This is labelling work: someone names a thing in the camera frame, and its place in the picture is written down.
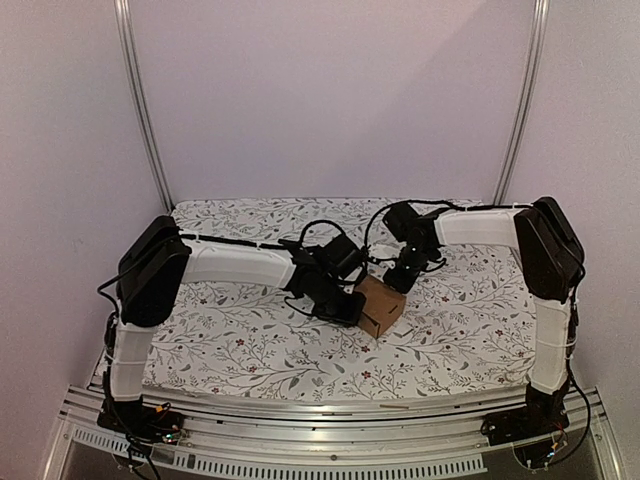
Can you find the left aluminium corner post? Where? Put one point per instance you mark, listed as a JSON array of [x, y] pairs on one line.
[[126, 34]]

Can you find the right aluminium corner post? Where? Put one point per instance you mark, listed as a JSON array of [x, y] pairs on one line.
[[533, 60]]

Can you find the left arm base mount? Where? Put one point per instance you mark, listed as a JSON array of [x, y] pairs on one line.
[[143, 423]]

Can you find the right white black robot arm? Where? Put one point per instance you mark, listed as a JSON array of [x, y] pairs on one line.
[[547, 251]]

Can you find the aluminium front rail frame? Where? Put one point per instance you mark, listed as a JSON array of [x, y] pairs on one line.
[[430, 438]]

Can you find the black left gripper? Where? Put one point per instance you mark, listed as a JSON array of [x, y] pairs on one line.
[[349, 316]]

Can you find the brown cardboard box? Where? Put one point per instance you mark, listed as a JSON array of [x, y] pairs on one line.
[[382, 308]]

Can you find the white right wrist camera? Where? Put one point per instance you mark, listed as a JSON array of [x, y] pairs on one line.
[[380, 252]]

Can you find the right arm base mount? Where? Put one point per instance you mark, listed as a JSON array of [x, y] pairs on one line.
[[541, 414]]

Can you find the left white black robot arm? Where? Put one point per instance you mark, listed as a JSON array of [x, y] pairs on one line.
[[165, 257]]

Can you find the aluminium corner post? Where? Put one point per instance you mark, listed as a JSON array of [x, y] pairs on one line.
[[533, 60], [126, 34]]

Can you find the floral patterned table mat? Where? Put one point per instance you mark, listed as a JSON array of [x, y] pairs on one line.
[[466, 327]]

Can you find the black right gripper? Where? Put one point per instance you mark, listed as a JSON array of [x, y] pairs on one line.
[[400, 279]]

